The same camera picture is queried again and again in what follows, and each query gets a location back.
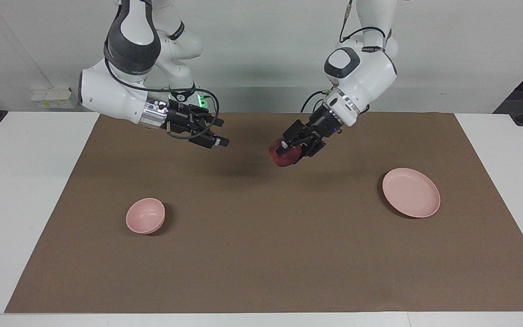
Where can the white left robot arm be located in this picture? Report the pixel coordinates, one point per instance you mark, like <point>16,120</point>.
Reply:
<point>361,77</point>

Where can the pink bowl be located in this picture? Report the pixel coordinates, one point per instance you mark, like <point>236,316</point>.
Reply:
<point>145,217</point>

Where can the pink plate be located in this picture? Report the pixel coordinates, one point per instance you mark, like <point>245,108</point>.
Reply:
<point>411,193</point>

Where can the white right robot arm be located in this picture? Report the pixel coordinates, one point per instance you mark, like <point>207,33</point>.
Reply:
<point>107,93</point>

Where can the white wall socket box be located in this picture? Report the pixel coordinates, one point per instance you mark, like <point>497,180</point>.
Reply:
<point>55,99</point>

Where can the brown table mat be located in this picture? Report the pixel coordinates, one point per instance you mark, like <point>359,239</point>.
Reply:
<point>261,236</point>

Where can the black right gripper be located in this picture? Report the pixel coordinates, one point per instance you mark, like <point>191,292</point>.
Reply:
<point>184,118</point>

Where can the dark red apple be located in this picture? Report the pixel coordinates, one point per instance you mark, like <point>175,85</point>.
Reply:
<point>284,159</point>

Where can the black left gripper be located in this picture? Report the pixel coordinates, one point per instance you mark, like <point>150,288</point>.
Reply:
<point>323,125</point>

